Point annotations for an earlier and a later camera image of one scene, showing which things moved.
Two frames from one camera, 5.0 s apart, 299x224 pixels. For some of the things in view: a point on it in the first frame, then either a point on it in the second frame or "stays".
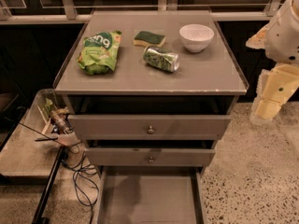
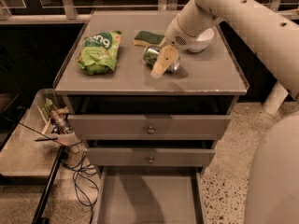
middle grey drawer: (149, 157) stays
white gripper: (282, 39) → (175, 36)
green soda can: (162, 59) stays
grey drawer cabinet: (150, 94) stays
